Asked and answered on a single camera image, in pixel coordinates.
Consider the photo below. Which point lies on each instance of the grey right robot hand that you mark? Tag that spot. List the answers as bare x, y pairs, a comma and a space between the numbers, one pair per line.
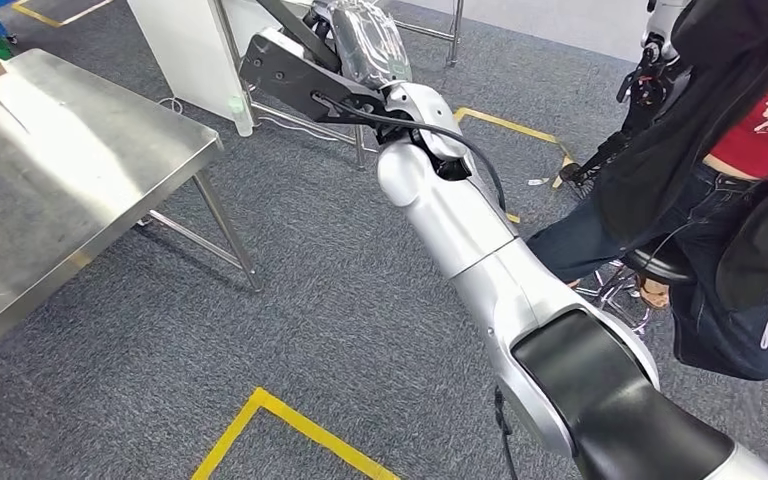
371, 46

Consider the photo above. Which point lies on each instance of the stainless steel workbench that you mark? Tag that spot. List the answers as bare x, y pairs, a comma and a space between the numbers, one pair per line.
59, 166

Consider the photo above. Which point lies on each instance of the white paper scrap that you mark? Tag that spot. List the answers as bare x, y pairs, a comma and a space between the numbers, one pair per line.
538, 181

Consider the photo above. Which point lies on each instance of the small pale green object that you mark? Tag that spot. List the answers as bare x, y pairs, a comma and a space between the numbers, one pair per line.
236, 104

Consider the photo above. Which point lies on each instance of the yellow floor tape rectangle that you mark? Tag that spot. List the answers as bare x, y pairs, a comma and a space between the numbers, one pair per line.
291, 414

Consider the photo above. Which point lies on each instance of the yellow floor tape line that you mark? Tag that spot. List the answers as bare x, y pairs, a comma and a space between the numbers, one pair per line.
36, 14
510, 124

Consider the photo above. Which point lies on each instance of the person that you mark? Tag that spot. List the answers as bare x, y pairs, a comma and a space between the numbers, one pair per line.
722, 99

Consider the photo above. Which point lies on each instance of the black stool chrome base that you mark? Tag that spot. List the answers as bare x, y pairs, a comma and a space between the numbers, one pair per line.
656, 265

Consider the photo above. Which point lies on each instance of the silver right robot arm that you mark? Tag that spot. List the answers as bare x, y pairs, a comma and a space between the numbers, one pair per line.
463, 218

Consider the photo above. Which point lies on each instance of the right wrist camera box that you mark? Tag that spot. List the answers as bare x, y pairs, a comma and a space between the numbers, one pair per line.
278, 66

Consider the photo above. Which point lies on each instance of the white partition panel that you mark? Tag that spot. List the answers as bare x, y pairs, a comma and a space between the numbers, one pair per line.
178, 53

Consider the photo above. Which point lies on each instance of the long black plastic part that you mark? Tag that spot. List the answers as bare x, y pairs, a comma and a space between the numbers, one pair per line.
298, 30

